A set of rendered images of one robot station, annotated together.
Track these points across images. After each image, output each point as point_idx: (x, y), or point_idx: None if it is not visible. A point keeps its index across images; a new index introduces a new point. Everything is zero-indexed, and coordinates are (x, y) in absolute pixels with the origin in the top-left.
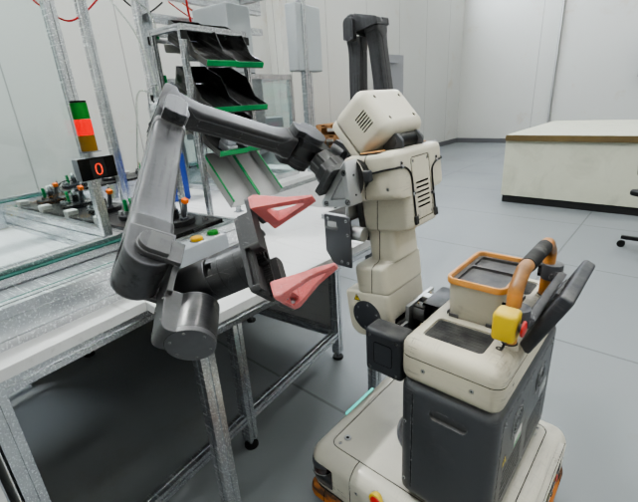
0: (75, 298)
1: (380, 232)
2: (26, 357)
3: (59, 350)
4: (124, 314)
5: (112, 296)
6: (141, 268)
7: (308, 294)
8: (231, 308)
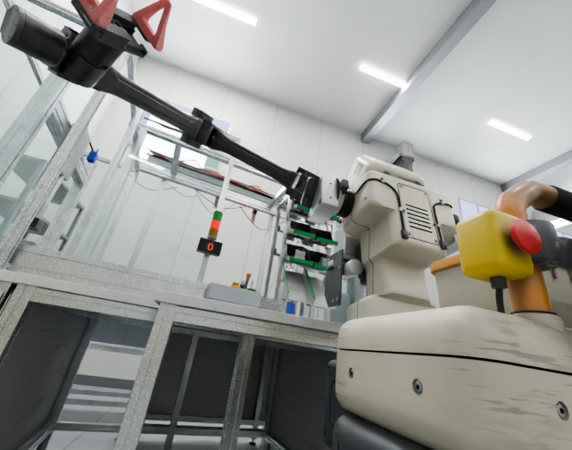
0: (127, 279)
1: (373, 264)
2: (62, 280)
3: (82, 291)
4: (143, 298)
5: (152, 295)
6: None
7: (103, 2)
8: (203, 298)
